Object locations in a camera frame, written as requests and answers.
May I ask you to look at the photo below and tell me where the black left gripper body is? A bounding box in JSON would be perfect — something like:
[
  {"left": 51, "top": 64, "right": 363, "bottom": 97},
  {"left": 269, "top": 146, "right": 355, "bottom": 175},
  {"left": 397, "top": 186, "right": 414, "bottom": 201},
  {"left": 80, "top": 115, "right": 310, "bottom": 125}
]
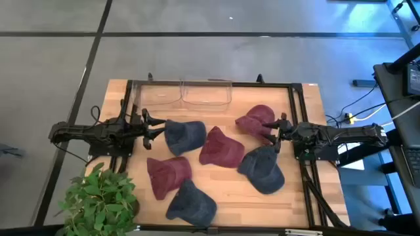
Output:
[{"left": 131, "top": 108, "right": 152, "bottom": 150}]

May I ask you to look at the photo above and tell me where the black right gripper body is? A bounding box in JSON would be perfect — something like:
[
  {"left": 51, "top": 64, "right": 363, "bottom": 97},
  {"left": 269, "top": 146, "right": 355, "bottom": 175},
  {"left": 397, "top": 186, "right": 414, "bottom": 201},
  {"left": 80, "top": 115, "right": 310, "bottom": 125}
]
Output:
[{"left": 275, "top": 113, "right": 295, "bottom": 153}]

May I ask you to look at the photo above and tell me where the maroon corduroy cap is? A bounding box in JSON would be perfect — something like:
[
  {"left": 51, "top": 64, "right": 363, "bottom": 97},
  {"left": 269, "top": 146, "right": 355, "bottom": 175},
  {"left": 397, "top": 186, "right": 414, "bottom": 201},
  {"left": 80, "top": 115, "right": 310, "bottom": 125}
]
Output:
[
  {"left": 198, "top": 125, "right": 245, "bottom": 169},
  {"left": 234, "top": 104, "right": 276, "bottom": 145},
  {"left": 146, "top": 156, "right": 193, "bottom": 201}
]

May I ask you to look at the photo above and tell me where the dark blue corduroy cap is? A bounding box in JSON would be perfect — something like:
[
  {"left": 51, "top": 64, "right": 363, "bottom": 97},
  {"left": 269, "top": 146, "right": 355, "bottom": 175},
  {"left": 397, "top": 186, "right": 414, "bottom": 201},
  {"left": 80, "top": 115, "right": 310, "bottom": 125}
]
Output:
[
  {"left": 237, "top": 146, "right": 285, "bottom": 195},
  {"left": 165, "top": 179, "right": 218, "bottom": 228},
  {"left": 163, "top": 119, "right": 207, "bottom": 157}
]

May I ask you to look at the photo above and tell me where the clear plastic bin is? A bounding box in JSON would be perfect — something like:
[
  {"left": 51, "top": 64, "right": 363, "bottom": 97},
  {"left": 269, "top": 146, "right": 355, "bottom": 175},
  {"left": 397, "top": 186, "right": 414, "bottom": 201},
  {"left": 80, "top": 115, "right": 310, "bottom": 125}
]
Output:
[
  {"left": 180, "top": 79, "right": 233, "bottom": 106},
  {"left": 131, "top": 80, "right": 183, "bottom": 108}
]

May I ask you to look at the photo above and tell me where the black slanted stand beam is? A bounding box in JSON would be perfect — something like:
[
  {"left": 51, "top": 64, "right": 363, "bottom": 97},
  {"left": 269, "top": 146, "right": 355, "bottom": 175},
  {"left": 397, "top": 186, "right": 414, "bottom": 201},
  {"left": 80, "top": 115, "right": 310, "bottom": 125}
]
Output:
[{"left": 337, "top": 129, "right": 403, "bottom": 168}]

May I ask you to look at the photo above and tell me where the green leafy potted plant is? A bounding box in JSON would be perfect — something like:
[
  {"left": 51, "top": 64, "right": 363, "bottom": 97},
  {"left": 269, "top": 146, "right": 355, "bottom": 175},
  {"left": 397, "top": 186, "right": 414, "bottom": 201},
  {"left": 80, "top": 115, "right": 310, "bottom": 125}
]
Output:
[{"left": 54, "top": 162, "right": 140, "bottom": 236}]

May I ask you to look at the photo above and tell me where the black side desk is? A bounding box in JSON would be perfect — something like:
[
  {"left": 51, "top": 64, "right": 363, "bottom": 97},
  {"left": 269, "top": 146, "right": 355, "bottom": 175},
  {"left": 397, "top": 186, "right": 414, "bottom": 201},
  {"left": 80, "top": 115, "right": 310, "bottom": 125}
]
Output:
[{"left": 373, "top": 62, "right": 420, "bottom": 210}]

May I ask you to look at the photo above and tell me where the black laptop keyboard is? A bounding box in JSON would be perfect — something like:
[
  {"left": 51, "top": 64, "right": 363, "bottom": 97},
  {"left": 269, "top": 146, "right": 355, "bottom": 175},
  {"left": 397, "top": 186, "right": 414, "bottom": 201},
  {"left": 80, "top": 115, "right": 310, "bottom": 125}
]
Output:
[{"left": 400, "top": 144, "right": 420, "bottom": 189}]

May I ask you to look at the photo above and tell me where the dark display screen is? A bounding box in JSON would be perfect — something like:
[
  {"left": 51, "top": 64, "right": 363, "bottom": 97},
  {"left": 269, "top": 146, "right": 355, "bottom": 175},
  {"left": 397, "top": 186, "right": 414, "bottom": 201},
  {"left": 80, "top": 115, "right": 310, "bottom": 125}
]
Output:
[{"left": 402, "top": 64, "right": 420, "bottom": 96}]

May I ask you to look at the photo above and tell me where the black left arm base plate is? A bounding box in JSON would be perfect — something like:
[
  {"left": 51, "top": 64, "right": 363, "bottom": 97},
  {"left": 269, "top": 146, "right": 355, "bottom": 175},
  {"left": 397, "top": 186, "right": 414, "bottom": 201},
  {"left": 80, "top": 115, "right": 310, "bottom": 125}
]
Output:
[{"left": 87, "top": 144, "right": 135, "bottom": 157}]

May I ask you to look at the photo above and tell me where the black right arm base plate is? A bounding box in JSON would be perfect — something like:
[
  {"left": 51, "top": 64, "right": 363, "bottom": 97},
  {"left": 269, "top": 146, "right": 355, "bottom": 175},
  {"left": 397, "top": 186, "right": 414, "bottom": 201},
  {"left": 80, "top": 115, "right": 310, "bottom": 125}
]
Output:
[{"left": 293, "top": 144, "right": 341, "bottom": 161}]

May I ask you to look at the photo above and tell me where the black aluminium table frame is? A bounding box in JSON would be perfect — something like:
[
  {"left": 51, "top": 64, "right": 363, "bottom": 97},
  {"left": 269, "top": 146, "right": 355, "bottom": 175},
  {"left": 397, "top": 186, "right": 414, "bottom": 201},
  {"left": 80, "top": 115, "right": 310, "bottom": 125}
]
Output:
[{"left": 111, "top": 73, "right": 350, "bottom": 236}]

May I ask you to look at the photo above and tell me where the black floor cable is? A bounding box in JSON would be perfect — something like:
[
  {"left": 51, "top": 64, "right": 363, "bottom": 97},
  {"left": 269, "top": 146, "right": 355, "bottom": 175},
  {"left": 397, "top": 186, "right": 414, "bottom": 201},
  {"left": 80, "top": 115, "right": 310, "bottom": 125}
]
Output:
[{"left": 324, "top": 83, "right": 378, "bottom": 127}]

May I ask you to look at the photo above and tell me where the white cable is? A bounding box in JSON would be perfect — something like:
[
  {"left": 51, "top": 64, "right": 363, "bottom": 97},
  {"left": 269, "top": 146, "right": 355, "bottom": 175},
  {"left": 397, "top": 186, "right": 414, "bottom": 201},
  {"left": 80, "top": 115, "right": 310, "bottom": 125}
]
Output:
[{"left": 354, "top": 100, "right": 420, "bottom": 129}]

